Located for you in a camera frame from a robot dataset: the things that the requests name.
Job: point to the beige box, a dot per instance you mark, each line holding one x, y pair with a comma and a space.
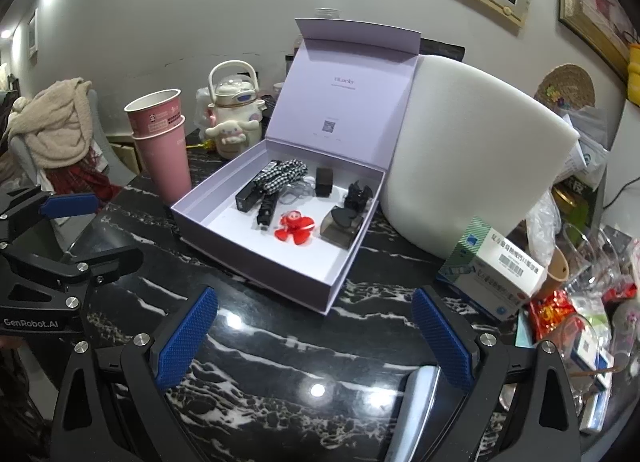
122, 157

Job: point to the brown paper cup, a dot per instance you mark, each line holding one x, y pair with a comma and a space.
557, 269

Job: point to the lilac gift box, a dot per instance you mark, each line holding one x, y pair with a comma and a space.
310, 264

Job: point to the cream fleece blanket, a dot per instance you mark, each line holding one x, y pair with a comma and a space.
55, 127

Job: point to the black white checkered scrunchie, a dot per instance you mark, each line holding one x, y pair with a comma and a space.
280, 173

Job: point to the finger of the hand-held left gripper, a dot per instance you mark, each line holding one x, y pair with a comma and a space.
70, 205
110, 262

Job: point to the clear plastic hair clip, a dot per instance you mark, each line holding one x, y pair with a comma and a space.
297, 192

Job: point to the white green medicine box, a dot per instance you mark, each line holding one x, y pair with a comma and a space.
500, 272

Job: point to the small wall frame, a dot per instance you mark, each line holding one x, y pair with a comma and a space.
33, 37

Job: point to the smoky box with dark lid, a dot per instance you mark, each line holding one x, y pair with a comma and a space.
340, 229

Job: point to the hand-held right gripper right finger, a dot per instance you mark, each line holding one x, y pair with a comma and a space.
442, 342

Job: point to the red snack packet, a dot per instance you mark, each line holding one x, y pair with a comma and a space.
550, 314

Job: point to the clear drinking glass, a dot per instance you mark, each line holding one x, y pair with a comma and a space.
590, 252

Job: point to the red flower hair clip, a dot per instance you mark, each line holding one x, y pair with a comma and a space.
295, 232

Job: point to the red plaid cloth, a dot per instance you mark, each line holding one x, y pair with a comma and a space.
80, 180

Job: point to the slim black box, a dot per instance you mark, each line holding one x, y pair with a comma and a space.
246, 199

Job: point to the grey chair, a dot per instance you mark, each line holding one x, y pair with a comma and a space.
102, 147

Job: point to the clear plastic bag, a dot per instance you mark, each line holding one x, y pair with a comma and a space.
542, 227

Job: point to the small black claw clip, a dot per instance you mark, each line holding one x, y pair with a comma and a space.
357, 197

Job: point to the white printed bag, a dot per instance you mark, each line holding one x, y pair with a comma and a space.
585, 152

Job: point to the glass cup with cat print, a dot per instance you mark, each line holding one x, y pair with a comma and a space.
580, 342

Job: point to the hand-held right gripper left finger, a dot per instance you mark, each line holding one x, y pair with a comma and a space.
185, 342

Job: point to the yellow plastic item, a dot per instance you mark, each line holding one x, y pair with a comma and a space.
634, 72

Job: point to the white plush dog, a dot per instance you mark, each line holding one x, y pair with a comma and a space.
232, 137

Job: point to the pink paper cup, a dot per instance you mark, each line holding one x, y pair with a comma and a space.
167, 167
155, 120

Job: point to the white foam sheet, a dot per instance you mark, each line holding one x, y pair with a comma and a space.
475, 152

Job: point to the cream kettle-shaped bottle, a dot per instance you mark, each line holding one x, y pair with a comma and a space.
235, 92

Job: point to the round woven mat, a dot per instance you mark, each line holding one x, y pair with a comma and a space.
565, 82

